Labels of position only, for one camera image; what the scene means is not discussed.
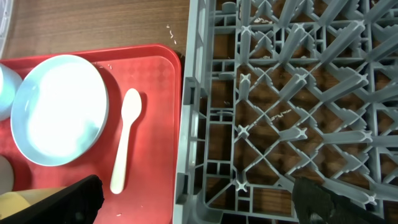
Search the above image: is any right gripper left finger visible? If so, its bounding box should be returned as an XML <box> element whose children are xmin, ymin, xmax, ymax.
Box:
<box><xmin>1</xmin><ymin>175</ymin><xmax>104</xmax><ymax>224</ymax></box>

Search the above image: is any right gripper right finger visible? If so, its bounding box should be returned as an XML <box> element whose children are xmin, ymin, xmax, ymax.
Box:
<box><xmin>292</xmin><ymin>177</ymin><xmax>386</xmax><ymax>224</ymax></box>

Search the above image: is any yellow plastic cup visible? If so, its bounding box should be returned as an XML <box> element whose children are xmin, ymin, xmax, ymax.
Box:
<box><xmin>1</xmin><ymin>187</ymin><xmax>65</xmax><ymax>219</ymax></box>

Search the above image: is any light blue plate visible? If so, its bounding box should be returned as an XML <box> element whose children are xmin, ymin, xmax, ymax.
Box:
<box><xmin>11</xmin><ymin>55</ymin><xmax>109</xmax><ymax>167</ymax></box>

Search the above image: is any white plastic spoon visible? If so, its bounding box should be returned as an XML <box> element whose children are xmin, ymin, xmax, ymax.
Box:
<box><xmin>110</xmin><ymin>88</ymin><xmax>142</xmax><ymax>194</ymax></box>

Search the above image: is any light blue rice bowl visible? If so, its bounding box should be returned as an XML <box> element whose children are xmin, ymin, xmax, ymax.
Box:
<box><xmin>1</xmin><ymin>64</ymin><xmax>22</xmax><ymax>121</ymax></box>

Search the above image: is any grey dishwasher rack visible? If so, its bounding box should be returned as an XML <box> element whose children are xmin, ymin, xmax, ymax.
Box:
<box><xmin>172</xmin><ymin>0</ymin><xmax>397</xmax><ymax>223</ymax></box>

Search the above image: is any red serving tray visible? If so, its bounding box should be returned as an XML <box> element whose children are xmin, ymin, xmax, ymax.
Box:
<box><xmin>1</xmin><ymin>44</ymin><xmax>182</xmax><ymax>223</ymax></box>

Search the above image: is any mint green empty bowl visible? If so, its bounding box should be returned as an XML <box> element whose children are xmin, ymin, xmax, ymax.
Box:
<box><xmin>0</xmin><ymin>156</ymin><xmax>14</xmax><ymax>195</ymax></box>

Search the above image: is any clear plastic bin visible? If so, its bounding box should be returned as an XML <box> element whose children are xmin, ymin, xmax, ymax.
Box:
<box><xmin>0</xmin><ymin>0</ymin><xmax>14</xmax><ymax>58</ymax></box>

